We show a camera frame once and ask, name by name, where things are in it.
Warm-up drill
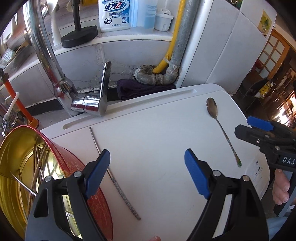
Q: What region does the steel spoon green clover handle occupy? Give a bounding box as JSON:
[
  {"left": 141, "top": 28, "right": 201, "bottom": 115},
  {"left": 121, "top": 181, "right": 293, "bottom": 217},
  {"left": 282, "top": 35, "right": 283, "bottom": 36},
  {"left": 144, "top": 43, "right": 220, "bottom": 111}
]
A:
[{"left": 206, "top": 97, "right": 242, "bottom": 168}]

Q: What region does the blue translucent bottle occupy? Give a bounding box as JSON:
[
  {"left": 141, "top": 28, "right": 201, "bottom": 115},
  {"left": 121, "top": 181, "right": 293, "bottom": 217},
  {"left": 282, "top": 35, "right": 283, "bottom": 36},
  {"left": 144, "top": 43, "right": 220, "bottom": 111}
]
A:
[{"left": 130, "top": 0, "right": 158, "bottom": 34}]

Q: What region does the long single wooden chopstick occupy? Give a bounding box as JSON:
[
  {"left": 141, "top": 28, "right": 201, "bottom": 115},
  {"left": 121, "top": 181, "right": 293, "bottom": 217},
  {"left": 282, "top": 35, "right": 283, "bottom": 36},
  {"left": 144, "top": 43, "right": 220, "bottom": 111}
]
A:
[{"left": 28, "top": 143, "right": 48, "bottom": 216}]

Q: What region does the white cutting board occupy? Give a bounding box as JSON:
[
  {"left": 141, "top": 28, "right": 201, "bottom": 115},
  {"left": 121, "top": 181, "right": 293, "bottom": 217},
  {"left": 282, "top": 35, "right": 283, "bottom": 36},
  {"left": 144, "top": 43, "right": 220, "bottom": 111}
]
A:
[{"left": 42, "top": 84, "right": 270, "bottom": 240}]

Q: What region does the black round stand base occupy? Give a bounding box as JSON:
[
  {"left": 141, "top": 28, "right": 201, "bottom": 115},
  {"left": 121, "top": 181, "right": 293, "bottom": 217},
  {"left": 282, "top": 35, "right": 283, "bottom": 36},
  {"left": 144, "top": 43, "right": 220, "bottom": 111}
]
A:
[{"left": 61, "top": 0, "right": 98, "bottom": 48}]

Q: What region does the patterned handle steel chopstick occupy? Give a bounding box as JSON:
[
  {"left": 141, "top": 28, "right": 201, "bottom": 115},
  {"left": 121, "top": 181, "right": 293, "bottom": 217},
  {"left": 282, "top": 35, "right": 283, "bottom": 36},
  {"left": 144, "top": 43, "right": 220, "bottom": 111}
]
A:
[{"left": 89, "top": 126, "right": 142, "bottom": 221}]

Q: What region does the yellow cartoon sign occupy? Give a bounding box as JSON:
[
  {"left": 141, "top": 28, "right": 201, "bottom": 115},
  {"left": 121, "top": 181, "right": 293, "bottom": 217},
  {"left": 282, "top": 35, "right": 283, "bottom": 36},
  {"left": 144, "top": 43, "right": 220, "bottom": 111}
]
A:
[{"left": 259, "top": 81, "right": 272, "bottom": 99}]

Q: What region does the yellow gas hose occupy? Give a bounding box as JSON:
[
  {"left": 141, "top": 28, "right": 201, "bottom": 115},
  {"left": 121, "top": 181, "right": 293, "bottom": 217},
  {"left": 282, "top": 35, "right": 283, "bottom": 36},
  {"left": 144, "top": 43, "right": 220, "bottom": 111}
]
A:
[{"left": 152, "top": 0, "right": 187, "bottom": 75}]

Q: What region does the dark cloth rag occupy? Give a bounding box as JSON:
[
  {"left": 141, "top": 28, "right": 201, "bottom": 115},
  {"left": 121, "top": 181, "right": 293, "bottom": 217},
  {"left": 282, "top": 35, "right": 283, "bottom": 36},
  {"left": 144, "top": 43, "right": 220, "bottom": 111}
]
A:
[{"left": 116, "top": 79, "right": 176, "bottom": 100}]

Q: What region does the grey metal pipe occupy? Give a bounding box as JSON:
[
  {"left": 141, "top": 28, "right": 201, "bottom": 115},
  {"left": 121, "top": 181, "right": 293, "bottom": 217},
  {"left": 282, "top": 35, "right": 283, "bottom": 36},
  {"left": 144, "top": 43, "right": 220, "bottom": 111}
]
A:
[{"left": 133, "top": 0, "right": 200, "bottom": 85}]

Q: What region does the chrome kitchen faucet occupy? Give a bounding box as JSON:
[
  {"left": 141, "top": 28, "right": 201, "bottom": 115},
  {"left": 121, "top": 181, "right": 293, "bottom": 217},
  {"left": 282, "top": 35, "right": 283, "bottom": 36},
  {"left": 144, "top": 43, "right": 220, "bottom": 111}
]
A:
[{"left": 22, "top": 0, "right": 112, "bottom": 117}]

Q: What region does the right hand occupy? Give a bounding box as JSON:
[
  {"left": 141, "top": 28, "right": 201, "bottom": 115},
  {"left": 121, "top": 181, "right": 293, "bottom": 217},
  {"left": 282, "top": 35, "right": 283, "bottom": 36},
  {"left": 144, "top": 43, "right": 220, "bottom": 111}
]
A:
[{"left": 273, "top": 169, "right": 290, "bottom": 205}]

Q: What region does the red gold round tin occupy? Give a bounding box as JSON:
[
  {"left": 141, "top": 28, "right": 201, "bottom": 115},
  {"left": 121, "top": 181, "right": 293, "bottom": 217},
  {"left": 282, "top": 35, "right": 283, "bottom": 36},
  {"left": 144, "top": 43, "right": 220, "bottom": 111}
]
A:
[{"left": 1, "top": 126, "right": 113, "bottom": 240}]

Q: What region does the white hand soap pump bottle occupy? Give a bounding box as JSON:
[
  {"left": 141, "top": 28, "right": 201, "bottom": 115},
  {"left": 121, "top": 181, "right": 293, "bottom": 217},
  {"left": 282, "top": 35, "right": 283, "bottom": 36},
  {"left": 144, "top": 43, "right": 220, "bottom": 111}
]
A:
[{"left": 98, "top": 0, "right": 130, "bottom": 32}]

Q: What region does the small white container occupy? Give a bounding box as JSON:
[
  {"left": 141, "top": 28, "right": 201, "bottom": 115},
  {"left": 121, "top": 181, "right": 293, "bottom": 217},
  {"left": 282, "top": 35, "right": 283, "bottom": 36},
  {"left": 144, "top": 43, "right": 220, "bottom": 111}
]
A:
[{"left": 154, "top": 8, "right": 174, "bottom": 32}]

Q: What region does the left hand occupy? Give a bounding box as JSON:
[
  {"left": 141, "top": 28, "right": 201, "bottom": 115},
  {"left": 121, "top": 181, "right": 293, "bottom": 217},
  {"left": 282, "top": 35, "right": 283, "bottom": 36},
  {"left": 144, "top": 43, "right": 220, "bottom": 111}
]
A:
[{"left": 148, "top": 236, "right": 161, "bottom": 241}]

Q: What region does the sunflower wall hook small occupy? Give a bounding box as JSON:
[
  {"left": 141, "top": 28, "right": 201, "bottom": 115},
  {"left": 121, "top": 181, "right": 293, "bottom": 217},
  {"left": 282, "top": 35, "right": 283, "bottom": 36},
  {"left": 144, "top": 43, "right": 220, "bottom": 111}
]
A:
[{"left": 257, "top": 11, "right": 272, "bottom": 37}]

